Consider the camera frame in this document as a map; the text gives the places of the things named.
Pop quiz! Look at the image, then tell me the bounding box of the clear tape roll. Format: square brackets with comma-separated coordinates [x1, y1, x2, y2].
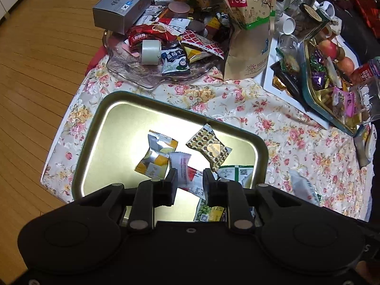
[141, 39, 162, 65]

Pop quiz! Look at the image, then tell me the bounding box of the brown lidded jar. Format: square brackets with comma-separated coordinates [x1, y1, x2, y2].
[167, 1, 191, 22]

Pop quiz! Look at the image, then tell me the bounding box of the white blueberry snack packet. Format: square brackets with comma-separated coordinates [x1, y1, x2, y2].
[161, 49, 191, 76]

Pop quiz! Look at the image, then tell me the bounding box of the green white snack packet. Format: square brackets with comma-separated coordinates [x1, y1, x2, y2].
[216, 165, 256, 189]

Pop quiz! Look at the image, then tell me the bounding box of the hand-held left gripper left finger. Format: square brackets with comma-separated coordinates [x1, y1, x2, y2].
[76, 168, 179, 234]

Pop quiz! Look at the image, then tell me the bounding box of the glass jar with gold lid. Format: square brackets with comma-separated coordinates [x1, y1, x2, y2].
[298, 2, 325, 38]

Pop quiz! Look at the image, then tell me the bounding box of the clear plastic cup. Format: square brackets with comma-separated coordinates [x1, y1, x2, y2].
[277, 33, 299, 57]

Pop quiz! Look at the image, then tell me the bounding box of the kraft paper bag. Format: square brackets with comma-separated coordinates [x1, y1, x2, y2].
[223, 14, 276, 80]

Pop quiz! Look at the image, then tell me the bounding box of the red apple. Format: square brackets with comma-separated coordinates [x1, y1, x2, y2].
[317, 39, 339, 59]
[336, 57, 356, 77]

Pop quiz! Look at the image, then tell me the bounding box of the teal rimmed tin tray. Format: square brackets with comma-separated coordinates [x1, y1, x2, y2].
[302, 35, 361, 138]

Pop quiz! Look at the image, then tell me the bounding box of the grey cardboard box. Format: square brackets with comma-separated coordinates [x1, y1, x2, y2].
[92, 0, 154, 35]

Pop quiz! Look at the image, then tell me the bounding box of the dark red snack packet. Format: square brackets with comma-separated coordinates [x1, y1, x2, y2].
[127, 23, 179, 47]

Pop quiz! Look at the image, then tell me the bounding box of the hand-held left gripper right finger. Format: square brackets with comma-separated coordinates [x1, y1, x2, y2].
[202, 169, 300, 234]

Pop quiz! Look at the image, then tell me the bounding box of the gold tin tray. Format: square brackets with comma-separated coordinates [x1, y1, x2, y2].
[71, 90, 268, 224]

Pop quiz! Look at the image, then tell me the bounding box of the red brick pattern packet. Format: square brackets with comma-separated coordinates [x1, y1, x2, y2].
[180, 30, 227, 60]

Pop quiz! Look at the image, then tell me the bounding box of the grey yellow snack packet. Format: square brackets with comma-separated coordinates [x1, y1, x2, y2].
[134, 130, 179, 180]

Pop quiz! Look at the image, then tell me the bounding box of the white tray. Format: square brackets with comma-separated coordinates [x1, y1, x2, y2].
[262, 32, 358, 132]

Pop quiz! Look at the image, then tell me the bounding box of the red label jar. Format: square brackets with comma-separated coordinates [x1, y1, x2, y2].
[350, 59, 380, 87]

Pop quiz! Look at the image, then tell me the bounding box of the green pea snack packet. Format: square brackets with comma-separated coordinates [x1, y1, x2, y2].
[193, 198, 227, 223]

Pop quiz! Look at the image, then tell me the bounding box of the pink snack packet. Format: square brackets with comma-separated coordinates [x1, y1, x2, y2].
[332, 87, 356, 117]

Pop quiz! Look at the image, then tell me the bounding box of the white watermelon snack packet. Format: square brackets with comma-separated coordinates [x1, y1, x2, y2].
[169, 152, 209, 199]

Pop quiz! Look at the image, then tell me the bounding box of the white printed snack packet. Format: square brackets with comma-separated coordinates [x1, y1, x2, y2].
[289, 169, 323, 206]

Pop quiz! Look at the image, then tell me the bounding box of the floral tablecloth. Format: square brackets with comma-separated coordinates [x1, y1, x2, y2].
[41, 30, 375, 222]

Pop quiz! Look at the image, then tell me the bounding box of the paper bag with red label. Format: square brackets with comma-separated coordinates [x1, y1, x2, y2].
[215, 0, 280, 31]

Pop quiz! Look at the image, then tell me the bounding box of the clear glass plate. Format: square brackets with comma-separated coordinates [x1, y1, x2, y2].
[102, 25, 222, 90]

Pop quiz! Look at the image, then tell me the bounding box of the purple foil candy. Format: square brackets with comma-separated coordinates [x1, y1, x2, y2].
[309, 50, 328, 90]

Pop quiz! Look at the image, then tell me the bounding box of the white mug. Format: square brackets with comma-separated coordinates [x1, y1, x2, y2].
[314, 1, 337, 19]

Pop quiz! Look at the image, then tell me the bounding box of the white round lid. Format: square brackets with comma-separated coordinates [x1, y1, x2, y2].
[281, 16, 296, 35]

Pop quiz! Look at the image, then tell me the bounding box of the gold brown patterned snack packet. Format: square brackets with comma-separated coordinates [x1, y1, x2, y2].
[186, 123, 233, 171]

